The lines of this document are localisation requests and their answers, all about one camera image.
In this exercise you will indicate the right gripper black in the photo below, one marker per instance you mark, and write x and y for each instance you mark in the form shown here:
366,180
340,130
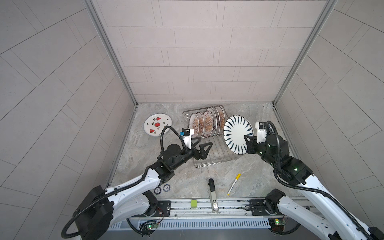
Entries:
252,142

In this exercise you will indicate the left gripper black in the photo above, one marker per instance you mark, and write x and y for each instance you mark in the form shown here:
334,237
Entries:
205,154

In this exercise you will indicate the blue striped white plate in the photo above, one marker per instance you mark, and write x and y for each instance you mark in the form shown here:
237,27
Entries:
236,127

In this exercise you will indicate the red text white plate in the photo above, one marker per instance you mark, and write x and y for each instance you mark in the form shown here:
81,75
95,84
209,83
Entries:
208,124

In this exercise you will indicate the watermelon pattern white plate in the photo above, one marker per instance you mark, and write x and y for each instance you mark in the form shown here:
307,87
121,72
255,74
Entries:
154,124

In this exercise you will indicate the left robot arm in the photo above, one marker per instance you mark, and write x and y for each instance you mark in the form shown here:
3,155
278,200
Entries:
154,176

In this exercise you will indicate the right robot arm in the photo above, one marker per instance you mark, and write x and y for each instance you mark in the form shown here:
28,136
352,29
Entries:
336,222

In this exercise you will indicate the orange sunburst plate front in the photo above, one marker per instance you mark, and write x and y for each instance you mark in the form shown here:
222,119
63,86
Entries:
194,124

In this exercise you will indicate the orange sunburst plate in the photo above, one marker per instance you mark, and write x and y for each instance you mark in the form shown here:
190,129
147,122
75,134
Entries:
222,117
201,124
215,120
194,124

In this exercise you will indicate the yellow white marker pen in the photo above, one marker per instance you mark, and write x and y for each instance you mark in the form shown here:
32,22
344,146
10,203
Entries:
233,184

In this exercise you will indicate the orange sunburst plate rear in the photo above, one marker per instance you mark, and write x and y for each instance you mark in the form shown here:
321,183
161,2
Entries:
222,117

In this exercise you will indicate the green small block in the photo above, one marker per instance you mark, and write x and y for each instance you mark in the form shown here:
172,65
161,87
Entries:
194,203

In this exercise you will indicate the black silver handheld tool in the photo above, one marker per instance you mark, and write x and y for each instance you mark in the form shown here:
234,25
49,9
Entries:
213,196

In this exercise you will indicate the perforated vent strip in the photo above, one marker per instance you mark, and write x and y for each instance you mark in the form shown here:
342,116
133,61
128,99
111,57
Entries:
209,224

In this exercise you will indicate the right green circuit board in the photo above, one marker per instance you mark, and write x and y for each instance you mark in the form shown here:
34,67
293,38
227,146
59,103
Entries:
277,225

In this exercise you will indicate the green circuit board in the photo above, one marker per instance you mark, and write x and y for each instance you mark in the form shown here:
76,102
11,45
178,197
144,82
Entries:
277,225
149,226

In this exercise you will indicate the left green circuit board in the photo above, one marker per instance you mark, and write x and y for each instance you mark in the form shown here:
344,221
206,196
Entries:
149,226

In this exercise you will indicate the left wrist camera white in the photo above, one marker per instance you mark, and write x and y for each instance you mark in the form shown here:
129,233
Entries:
186,135

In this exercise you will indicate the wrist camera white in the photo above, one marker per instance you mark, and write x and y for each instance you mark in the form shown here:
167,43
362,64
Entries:
261,135
186,135

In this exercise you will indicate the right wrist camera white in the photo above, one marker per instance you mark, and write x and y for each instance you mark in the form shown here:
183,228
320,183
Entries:
261,135

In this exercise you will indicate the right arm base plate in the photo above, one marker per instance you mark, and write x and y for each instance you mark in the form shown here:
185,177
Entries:
262,208

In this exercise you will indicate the aluminium front rail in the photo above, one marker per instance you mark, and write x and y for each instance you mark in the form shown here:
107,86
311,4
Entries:
210,207

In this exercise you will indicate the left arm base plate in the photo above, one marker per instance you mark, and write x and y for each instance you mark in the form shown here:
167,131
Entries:
160,209

